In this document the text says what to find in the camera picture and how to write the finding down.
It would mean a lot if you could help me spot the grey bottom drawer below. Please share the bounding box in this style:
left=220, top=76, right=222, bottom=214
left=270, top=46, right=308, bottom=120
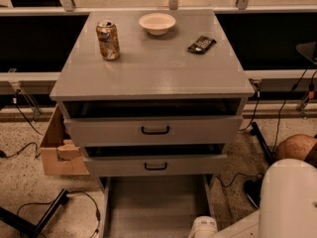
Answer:
left=100, top=175, right=212, bottom=238

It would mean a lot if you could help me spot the grey drawer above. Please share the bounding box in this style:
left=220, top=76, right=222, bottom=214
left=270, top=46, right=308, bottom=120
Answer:
left=84, top=155, right=227, bottom=177
left=100, top=175, right=212, bottom=238
left=64, top=116, right=242, bottom=147

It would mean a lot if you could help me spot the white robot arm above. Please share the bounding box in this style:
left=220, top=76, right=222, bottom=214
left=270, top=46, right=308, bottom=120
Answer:
left=188, top=159, right=317, bottom=238

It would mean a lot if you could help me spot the grey drawer cabinet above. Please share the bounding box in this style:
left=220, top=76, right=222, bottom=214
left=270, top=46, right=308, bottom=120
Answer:
left=49, top=9, right=256, bottom=190

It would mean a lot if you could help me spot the grey top drawer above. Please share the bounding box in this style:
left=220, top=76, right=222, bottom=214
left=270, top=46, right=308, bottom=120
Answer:
left=64, top=116, right=242, bottom=147

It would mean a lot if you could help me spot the grey middle drawer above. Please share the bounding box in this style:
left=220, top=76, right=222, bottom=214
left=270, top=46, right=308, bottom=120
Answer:
left=84, top=155, right=227, bottom=177

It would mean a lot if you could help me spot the black snack packet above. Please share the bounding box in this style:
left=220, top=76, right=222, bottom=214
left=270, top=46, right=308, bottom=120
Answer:
left=187, top=36, right=216, bottom=55

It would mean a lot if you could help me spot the white paper bowl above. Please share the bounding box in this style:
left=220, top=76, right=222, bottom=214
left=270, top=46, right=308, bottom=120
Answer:
left=139, top=13, right=175, bottom=36

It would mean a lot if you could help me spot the gold soda can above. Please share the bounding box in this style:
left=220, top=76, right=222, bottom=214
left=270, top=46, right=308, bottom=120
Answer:
left=96, top=20, right=120, bottom=60

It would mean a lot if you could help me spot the cardboard box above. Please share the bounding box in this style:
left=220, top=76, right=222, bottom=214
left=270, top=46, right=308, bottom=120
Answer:
left=40, top=107, right=88, bottom=176

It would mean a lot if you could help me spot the black stand leg right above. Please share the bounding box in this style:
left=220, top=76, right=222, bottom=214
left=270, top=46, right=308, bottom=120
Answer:
left=251, top=122, right=273, bottom=165

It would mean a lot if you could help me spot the black stand leg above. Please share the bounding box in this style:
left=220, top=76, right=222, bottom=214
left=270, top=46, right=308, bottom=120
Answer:
left=251, top=122, right=273, bottom=165
left=0, top=188, right=69, bottom=238

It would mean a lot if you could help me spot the black sneaker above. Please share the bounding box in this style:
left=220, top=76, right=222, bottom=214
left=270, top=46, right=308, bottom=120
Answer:
left=244, top=179, right=262, bottom=208

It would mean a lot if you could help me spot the metal window railing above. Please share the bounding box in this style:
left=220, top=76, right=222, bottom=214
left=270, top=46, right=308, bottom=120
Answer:
left=0, top=0, right=317, bottom=17

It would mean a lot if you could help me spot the person's bare leg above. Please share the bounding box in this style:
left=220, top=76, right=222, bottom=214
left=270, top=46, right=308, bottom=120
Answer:
left=275, top=134, right=317, bottom=168

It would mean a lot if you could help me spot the black stand leg left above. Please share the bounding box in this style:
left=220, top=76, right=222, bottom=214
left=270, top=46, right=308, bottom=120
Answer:
left=0, top=188, right=69, bottom=238

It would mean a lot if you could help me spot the black floor cable left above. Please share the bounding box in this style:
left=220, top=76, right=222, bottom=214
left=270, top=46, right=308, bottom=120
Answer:
left=16, top=190, right=101, bottom=238

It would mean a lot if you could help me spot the black floor cable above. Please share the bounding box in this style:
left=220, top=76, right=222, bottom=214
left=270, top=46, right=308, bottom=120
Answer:
left=216, top=172, right=265, bottom=188
left=16, top=190, right=101, bottom=238

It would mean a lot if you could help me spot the black floor cable right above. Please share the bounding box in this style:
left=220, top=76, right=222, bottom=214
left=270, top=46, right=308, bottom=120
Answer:
left=216, top=172, right=265, bottom=188

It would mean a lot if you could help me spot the black wall cable left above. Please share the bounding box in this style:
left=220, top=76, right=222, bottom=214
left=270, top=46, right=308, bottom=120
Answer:
left=0, top=89, right=44, bottom=160

